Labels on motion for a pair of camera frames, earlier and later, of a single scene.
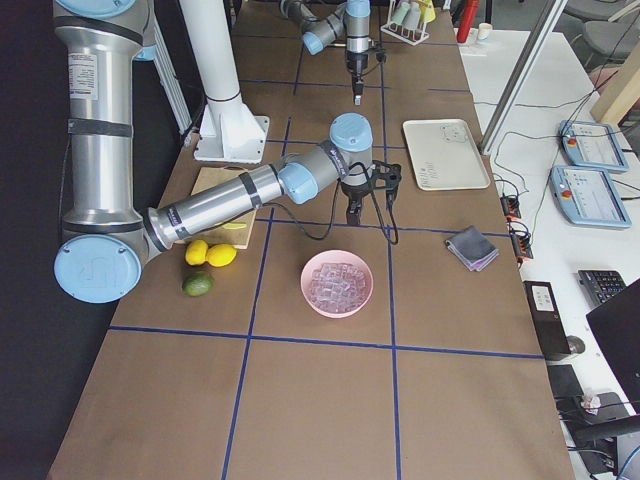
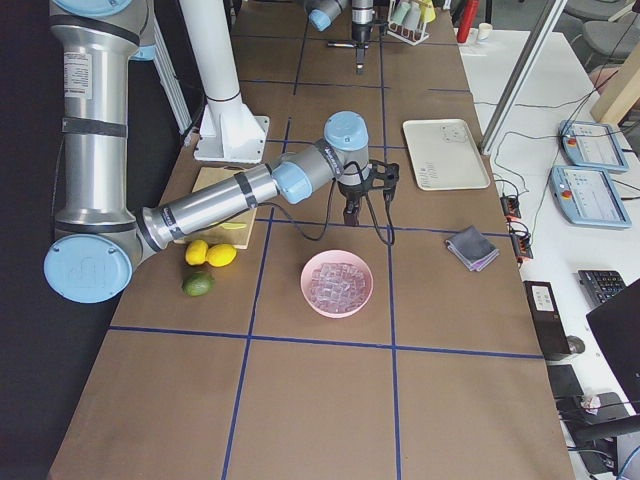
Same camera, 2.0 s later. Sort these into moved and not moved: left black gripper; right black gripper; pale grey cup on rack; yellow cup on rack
Moved: left black gripper
Not moved: yellow cup on rack; pale grey cup on rack; right black gripper
